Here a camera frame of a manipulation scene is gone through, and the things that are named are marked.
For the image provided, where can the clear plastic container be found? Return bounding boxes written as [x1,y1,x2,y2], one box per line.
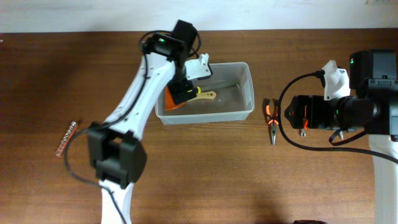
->
[155,62,255,125]

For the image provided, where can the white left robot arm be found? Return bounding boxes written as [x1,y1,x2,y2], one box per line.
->
[87,20,212,223]

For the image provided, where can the orange cutting pliers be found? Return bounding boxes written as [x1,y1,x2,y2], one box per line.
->
[299,118,308,138]

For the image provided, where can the orange long nose pliers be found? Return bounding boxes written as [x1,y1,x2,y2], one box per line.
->
[262,98,279,145]

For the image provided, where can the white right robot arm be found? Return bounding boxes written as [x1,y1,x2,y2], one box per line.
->
[278,49,397,223]

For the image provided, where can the metal file yellow black handle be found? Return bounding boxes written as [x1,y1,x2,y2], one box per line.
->
[184,82,239,96]

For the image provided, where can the red scraper wooden handle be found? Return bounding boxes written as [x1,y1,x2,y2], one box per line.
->
[165,87,216,111]

